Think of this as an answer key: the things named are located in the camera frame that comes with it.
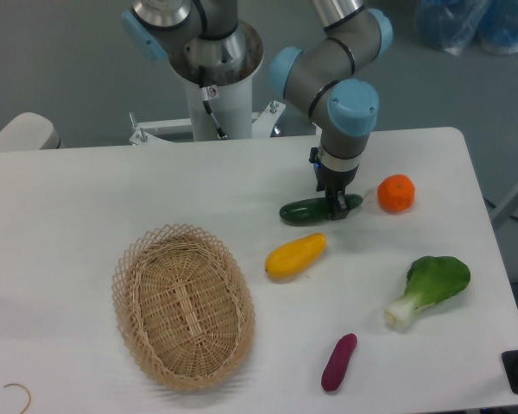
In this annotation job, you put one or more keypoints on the green cucumber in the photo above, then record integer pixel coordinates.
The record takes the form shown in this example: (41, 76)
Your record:
(307, 211)

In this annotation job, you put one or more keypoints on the blue plastic bag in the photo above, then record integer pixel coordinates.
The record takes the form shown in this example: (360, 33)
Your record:
(451, 26)

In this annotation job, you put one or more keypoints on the woven wicker basket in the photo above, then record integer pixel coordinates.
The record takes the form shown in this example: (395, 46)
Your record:
(183, 307)

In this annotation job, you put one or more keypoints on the purple sweet potato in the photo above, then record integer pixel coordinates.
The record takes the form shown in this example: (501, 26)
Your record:
(336, 367)

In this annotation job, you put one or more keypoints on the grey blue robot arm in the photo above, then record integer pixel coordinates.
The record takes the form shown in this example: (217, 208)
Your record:
(320, 83)

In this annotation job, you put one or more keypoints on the white frame at right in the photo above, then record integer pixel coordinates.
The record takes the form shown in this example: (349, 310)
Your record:
(505, 209)

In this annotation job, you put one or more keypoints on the green bok choy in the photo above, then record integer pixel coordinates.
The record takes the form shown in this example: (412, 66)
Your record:
(429, 280)

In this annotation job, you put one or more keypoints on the orange tangerine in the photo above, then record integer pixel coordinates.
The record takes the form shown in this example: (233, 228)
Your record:
(396, 193)

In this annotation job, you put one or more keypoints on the yellow mango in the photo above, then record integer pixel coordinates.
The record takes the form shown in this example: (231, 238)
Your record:
(295, 256)

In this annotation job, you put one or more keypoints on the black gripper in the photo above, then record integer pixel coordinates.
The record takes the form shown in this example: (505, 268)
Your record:
(333, 175)

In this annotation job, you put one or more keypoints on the white chair armrest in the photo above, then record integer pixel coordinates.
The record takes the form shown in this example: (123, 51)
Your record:
(29, 132)

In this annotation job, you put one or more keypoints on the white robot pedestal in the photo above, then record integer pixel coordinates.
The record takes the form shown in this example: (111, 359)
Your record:
(217, 77)

